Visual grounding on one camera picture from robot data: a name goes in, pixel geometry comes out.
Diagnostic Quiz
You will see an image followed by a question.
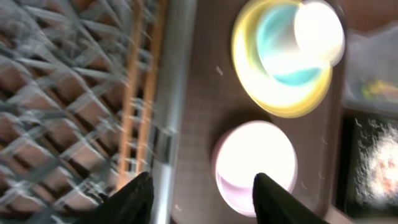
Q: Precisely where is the grey plastic dish rack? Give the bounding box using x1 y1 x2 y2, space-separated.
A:
1 0 197 223

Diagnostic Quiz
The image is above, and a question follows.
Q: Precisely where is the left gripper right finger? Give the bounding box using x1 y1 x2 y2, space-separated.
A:
252 173 328 224

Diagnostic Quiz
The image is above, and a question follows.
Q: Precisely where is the black plastic waste tray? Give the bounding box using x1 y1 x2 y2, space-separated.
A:
335 111 397 220

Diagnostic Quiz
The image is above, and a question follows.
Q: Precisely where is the wooden chopstick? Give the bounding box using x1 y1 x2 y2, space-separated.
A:
116 0 145 190
135 0 168 175

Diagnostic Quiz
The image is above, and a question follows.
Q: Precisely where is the light blue saucer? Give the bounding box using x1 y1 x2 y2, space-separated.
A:
256 2 322 86

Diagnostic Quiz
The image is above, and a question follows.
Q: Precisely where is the clear plastic bin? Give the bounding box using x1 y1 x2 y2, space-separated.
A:
343 22 397 114

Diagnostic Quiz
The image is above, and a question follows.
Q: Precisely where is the white upturned cup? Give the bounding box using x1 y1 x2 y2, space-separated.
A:
264 1 346 75

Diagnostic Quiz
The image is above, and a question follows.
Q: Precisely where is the yellow-green plate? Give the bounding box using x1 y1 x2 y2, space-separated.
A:
231 0 333 118

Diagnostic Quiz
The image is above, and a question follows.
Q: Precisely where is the brown plastic serving tray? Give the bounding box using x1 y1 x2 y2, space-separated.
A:
171 1 345 223

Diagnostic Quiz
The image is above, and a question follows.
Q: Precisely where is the spilled rice food waste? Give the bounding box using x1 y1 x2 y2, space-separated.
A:
355 119 397 207

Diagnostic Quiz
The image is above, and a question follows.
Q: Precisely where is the green snack wrapper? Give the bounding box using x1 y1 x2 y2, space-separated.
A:
361 80 397 103

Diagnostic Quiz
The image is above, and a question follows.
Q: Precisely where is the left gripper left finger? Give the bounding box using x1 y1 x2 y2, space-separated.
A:
77 172 154 224

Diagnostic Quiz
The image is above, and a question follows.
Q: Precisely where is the white bowl with food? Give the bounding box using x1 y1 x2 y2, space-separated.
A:
211 120 298 217

